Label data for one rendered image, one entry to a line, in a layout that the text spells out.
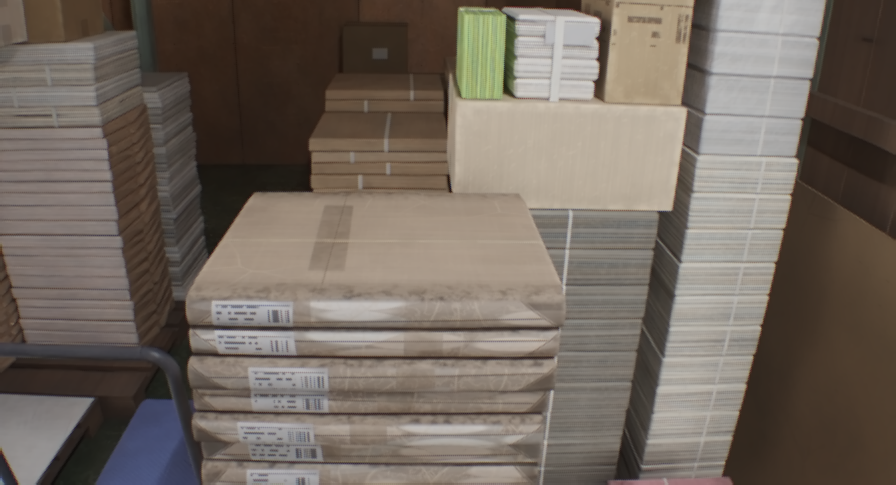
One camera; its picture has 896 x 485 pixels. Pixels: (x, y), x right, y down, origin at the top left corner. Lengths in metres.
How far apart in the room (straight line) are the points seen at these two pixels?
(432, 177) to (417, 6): 2.66
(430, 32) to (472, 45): 3.75
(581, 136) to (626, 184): 0.13
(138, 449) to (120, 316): 0.69
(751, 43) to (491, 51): 0.48
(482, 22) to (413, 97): 1.67
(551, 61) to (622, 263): 0.42
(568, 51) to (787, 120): 0.46
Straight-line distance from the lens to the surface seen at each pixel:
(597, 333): 1.43
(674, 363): 1.54
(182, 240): 3.03
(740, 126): 1.37
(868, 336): 1.49
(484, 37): 1.23
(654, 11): 1.29
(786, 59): 1.38
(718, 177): 1.38
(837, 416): 1.59
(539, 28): 1.24
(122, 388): 2.56
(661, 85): 1.31
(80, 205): 2.52
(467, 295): 0.82
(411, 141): 2.42
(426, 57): 5.00
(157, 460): 2.06
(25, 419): 2.54
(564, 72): 1.26
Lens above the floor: 1.48
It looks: 22 degrees down
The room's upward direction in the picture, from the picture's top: 2 degrees clockwise
